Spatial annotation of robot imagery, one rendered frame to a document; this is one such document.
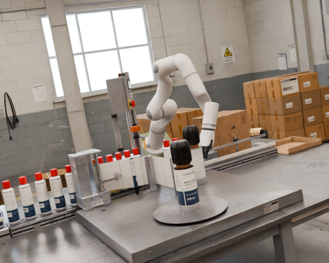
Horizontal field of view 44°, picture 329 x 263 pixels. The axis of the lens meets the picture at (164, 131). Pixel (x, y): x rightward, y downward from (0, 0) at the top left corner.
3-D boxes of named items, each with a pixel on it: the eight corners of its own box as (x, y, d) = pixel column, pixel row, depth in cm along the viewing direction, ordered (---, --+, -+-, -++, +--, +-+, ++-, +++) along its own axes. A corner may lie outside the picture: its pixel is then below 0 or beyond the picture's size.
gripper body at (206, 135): (198, 127, 246) (196, 145, 246) (208, 127, 237) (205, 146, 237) (209, 128, 250) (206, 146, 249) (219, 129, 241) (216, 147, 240)
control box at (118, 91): (111, 115, 219) (105, 79, 216) (118, 111, 236) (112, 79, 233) (129, 111, 218) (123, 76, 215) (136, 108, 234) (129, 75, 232)
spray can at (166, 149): (169, 177, 230) (164, 141, 227) (165, 176, 234) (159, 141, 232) (177, 175, 232) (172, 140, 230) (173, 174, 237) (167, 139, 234)
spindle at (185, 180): (186, 213, 163) (175, 143, 159) (175, 208, 170) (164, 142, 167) (205, 207, 167) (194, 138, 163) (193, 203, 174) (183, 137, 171)
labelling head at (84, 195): (84, 210, 193) (73, 157, 190) (76, 205, 205) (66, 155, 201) (112, 202, 200) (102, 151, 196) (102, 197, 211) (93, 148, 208)
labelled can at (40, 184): (42, 216, 197) (33, 175, 194) (40, 213, 202) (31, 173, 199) (53, 212, 199) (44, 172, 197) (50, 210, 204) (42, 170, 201)
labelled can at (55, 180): (57, 211, 200) (49, 170, 198) (55, 209, 205) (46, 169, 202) (68, 208, 203) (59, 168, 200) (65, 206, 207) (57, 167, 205)
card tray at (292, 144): (289, 154, 257) (288, 148, 256) (260, 151, 280) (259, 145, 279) (321, 144, 270) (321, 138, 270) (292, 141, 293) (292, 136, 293)
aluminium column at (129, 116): (142, 187, 238) (121, 72, 229) (139, 186, 242) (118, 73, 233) (149, 185, 240) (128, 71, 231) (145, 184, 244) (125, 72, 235)
